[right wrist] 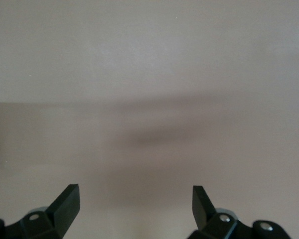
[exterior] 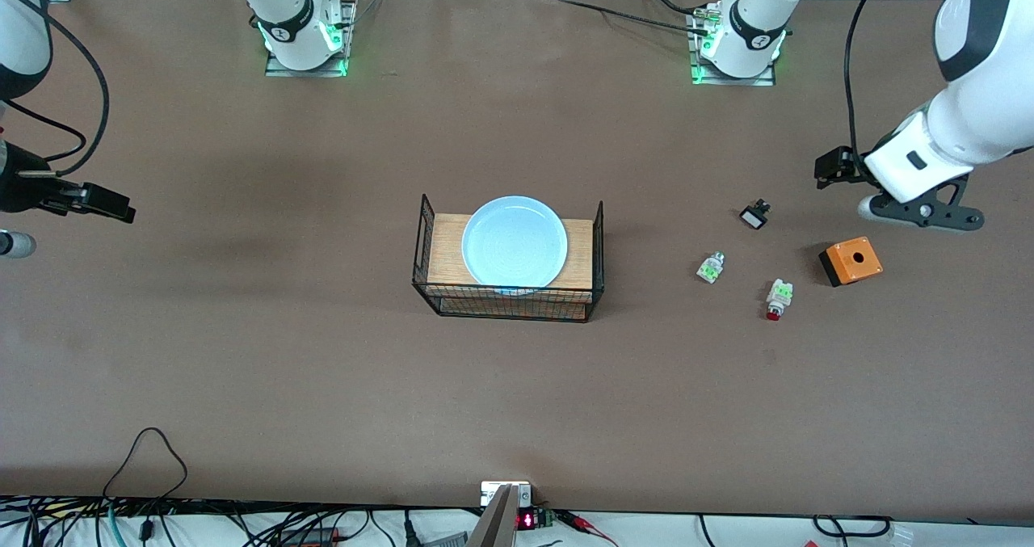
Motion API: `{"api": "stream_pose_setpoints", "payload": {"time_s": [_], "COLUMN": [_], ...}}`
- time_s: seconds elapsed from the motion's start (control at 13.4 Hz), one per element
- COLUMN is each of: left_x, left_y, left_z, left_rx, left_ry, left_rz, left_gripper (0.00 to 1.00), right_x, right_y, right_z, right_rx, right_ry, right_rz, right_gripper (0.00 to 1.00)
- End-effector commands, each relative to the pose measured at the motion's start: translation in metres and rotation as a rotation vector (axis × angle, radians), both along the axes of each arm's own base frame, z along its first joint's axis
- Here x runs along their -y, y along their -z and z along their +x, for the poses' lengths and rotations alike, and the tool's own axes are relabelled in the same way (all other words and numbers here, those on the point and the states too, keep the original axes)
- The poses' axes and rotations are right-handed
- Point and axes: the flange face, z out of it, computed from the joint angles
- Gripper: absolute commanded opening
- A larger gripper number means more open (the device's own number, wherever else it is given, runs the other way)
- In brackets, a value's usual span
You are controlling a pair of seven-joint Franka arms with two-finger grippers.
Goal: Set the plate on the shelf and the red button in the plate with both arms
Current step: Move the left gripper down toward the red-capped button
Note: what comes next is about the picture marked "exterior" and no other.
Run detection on black coiled cable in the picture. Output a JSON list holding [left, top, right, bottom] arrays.
[[812, 514, 894, 539]]

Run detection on black cable across table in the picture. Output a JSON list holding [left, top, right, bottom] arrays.
[[549, 0, 713, 39]]

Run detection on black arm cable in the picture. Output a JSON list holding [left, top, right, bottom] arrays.
[[843, 0, 899, 173], [0, 0, 111, 179]]

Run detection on black looped cable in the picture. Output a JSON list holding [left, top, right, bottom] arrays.
[[103, 427, 189, 504]]

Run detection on orange button enclosure box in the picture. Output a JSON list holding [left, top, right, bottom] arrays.
[[818, 236, 884, 288]]

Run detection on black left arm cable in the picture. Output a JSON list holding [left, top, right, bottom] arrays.
[[843, 0, 899, 173]]

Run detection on red probe lead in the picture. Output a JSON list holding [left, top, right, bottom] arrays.
[[557, 511, 620, 547]]

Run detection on silver camera bracket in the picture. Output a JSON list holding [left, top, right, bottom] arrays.
[[481, 481, 532, 507]]

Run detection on grey camera support beam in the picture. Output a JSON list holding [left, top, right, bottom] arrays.
[[467, 485, 519, 547]]

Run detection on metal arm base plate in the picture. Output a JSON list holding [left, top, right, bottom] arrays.
[[265, 0, 351, 78], [690, 6, 778, 88]]

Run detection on red push button switch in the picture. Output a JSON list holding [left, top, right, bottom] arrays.
[[765, 279, 794, 322]]

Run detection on light blue plate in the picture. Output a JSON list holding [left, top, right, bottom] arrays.
[[461, 196, 570, 290]]

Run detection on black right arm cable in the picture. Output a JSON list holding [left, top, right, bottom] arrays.
[[0, 0, 111, 179]]

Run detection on black wire rack wooden shelves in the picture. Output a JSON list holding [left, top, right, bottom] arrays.
[[412, 193, 606, 324]]

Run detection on black power adapter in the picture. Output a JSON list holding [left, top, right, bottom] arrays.
[[279, 527, 341, 547]]

